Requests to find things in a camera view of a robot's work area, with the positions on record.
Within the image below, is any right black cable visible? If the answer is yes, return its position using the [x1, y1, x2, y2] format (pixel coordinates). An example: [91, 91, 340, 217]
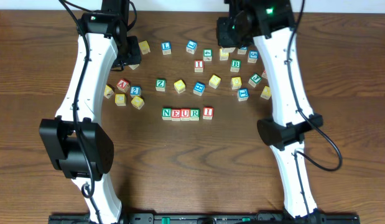
[285, 0, 344, 218]

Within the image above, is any green Z block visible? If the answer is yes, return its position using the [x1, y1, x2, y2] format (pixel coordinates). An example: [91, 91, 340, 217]
[155, 79, 166, 91]

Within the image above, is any red E block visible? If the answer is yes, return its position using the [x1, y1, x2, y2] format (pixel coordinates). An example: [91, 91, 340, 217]
[171, 109, 181, 121]

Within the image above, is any blue 5 block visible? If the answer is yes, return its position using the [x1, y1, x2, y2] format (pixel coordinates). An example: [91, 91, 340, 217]
[248, 50, 259, 63]

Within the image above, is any red U block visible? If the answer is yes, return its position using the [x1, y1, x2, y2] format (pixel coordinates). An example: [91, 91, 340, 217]
[180, 108, 191, 121]

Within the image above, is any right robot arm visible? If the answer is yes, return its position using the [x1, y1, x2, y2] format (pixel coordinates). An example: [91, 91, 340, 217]
[216, 0, 323, 220]

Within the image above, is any blue P block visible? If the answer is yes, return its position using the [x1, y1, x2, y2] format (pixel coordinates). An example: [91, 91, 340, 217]
[222, 47, 235, 53]

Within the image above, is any red M block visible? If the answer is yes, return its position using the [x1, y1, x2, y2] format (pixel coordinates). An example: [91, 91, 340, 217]
[261, 70, 267, 79]

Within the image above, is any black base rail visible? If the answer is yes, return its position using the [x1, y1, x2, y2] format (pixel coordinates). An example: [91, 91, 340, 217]
[48, 211, 361, 224]

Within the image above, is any blue E block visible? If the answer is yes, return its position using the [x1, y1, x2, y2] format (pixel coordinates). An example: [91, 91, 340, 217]
[193, 82, 205, 96]

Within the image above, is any yellow S block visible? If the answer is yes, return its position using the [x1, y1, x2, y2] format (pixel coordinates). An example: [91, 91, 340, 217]
[209, 74, 221, 89]

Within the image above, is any yellow M block far right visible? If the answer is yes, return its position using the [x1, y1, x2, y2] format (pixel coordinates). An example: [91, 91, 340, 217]
[261, 86, 272, 100]

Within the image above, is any blue tilted L block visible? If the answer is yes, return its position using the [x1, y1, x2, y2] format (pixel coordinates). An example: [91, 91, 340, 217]
[186, 40, 198, 54]

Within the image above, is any green R block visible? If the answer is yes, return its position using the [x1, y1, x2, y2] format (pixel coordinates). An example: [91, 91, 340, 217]
[190, 109, 200, 121]

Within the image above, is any green B block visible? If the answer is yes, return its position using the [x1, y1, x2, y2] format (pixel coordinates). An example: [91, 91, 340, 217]
[230, 59, 241, 73]

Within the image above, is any yellow C block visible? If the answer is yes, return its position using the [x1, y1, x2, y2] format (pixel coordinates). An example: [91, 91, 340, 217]
[115, 93, 127, 106]

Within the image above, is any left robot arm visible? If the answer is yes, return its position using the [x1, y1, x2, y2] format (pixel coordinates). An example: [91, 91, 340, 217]
[39, 0, 141, 223]

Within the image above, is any yellow block far left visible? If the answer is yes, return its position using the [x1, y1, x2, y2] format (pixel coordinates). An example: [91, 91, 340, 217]
[104, 85, 114, 99]

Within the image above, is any plain yellow block top left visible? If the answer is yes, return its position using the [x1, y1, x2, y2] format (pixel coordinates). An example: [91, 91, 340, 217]
[139, 40, 151, 55]

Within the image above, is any green 4 block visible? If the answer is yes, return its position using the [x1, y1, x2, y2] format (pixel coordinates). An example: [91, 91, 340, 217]
[203, 49, 213, 62]

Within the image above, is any black cable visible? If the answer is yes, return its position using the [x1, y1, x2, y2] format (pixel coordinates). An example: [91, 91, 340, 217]
[58, 0, 103, 224]
[285, 0, 344, 218]

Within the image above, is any red 1 block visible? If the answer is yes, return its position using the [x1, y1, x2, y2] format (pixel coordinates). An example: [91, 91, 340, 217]
[203, 107, 214, 119]

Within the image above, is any blue D block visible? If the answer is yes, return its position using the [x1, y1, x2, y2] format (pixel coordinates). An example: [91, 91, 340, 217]
[237, 47, 248, 55]

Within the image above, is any blue 2 block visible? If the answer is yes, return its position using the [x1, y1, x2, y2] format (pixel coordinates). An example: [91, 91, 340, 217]
[130, 86, 142, 98]

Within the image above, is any yellow block bottom left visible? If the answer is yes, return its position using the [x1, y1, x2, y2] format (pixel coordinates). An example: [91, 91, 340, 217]
[131, 96, 145, 110]

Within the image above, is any green L block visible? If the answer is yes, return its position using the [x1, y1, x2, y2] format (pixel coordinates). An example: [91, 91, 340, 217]
[129, 64, 139, 70]

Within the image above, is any green N block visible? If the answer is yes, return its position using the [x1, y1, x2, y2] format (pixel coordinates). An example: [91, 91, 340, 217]
[162, 108, 172, 120]

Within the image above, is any yellow block top centre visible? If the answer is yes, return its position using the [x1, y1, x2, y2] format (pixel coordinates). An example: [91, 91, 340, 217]
[219, 49, 229, 61]

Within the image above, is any left black cable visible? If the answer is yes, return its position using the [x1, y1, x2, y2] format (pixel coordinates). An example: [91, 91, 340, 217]
[58, 0, 103, 224]

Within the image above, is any yellow block right centre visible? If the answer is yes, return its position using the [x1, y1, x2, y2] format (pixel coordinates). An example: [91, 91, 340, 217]
[231, 77, 242, 90]

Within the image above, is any blue T block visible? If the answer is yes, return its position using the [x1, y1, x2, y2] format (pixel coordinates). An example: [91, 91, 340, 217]
[237, 88, 249, 101]

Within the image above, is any red I block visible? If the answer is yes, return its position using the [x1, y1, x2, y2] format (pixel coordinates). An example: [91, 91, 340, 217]
[194, 60, 204, 73]

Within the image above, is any red A block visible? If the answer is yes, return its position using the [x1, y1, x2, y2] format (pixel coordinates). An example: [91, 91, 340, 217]
[116, 78, 130, 93]

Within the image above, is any green J block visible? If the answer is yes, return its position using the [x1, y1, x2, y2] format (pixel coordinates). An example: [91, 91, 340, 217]
[248, 73, 262, 88]

